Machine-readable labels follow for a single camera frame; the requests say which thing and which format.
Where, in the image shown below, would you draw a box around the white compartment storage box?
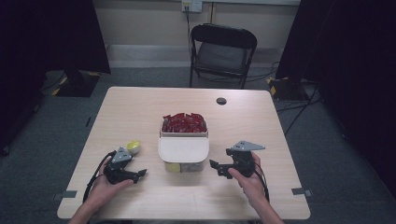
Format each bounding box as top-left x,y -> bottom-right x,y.
157,116 -> 210,174

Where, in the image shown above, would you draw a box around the person's left hand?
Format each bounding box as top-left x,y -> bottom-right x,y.
88,157 -> 135,208

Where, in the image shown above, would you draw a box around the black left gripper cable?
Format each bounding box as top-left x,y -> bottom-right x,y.
82,150 -> 118,203

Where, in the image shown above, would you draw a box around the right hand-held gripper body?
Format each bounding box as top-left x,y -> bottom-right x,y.
225,140 -> 266,179

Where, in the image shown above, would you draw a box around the black stand base yellow tape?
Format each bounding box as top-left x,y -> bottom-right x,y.
41,69 -> 103,98
266,76 -> 309,102

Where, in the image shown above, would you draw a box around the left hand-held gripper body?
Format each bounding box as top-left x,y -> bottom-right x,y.
103,146 -> 140,186

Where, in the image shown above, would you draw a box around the dark curtain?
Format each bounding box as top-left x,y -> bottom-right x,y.
275,0 -> 396,185
0,0 -> 112,157

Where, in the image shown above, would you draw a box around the person's right hand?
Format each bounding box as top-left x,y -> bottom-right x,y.
228,151 -> 266,205

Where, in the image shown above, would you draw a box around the black folding chair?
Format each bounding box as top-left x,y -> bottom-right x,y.
189,23 -> 259,90

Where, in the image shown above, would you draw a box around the pile of red packets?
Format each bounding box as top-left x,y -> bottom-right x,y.
161,112 -> 208,133

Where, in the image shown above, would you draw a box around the small yellow object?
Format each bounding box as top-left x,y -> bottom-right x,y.
164,161 -> 181,173

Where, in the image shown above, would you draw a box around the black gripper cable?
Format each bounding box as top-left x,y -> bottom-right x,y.
253,169 -> 271,203
82,150 -> 118,203

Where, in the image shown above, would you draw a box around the black floor cables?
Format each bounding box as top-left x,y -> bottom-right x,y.
275,83 -> 326,137

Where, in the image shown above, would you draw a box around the black wall socket cable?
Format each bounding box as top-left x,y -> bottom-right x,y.
185,8 -> 193,59

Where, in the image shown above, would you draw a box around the small white cup yellow lid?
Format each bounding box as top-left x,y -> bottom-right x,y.
125,139 -> 142,156

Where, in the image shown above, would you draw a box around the grey tape strip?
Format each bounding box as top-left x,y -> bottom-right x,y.
52,189 -> 78,201
291,188 -> 313,197

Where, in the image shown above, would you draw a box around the small grey object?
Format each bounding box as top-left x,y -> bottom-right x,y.
180,161 -> 205,173

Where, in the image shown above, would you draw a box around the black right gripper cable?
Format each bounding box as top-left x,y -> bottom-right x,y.
253,169 -> 271,203

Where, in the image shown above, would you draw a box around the white wall socket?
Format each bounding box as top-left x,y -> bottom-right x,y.
181,0 -> 204,14

